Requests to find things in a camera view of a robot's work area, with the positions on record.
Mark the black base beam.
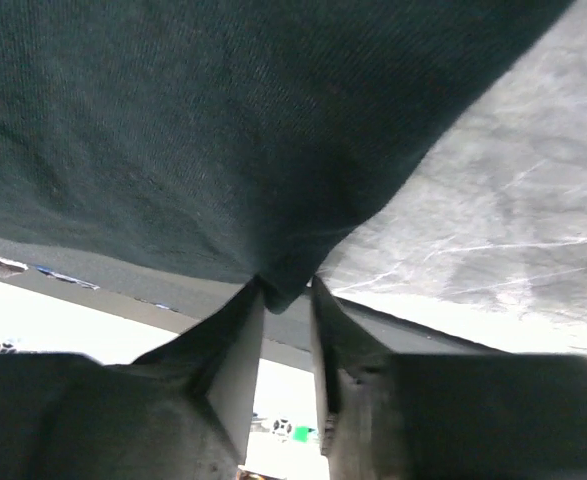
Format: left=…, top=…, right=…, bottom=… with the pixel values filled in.
left=0, top=238, right=493, bottom=353

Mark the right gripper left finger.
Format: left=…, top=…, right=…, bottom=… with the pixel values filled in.
left=0, top=280, right=264, bottom=480

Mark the black t-shirt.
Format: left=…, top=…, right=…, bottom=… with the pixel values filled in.
left=0, top=1, right=568, bottom=312

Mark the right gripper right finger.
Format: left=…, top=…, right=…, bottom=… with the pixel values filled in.
left=310, top=278, right=587, bottom=479

